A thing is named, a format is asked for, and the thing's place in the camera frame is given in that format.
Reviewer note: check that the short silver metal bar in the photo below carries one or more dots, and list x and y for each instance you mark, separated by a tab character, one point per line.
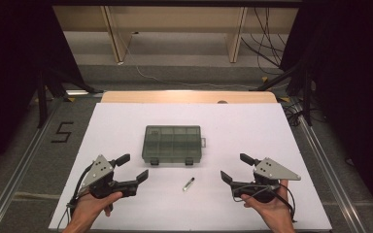
77	92

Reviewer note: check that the light wooden table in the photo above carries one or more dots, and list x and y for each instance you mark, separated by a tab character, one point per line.
181	97

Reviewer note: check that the clear grey compartment box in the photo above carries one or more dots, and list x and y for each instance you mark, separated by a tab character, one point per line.
172	144

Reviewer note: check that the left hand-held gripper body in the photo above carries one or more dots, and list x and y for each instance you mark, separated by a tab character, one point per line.
99	170

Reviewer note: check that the small metal screw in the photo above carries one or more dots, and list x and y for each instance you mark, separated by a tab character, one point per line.
188	184

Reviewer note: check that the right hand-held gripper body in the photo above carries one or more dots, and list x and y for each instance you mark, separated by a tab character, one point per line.
270	171

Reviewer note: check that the beige wooden desk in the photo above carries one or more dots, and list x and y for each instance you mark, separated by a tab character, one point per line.
175	19

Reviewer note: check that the person's left hand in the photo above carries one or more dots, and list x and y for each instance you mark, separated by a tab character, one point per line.
90	207

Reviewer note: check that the aluminium floor rail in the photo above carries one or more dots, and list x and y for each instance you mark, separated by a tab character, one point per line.
333	181
16	178

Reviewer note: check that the person's right hand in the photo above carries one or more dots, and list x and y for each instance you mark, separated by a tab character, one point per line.
273	210

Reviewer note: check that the black metal stand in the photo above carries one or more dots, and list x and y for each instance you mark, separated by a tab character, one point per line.
307	103
42	103

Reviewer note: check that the black curtain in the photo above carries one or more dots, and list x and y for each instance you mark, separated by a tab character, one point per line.
353	81
13	64

